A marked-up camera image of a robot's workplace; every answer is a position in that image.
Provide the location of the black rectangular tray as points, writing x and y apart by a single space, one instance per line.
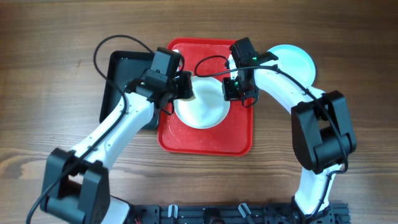
124 66

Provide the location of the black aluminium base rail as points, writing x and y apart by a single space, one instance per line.
261 214

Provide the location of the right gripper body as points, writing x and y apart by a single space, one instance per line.
236 90

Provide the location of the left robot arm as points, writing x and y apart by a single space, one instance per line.
76 182

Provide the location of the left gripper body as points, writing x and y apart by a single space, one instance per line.
180 88

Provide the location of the white round plate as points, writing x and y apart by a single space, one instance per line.
207 108

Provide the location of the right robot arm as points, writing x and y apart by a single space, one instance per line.
322 132

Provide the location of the light blue plate front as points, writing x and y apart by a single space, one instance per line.
296 61

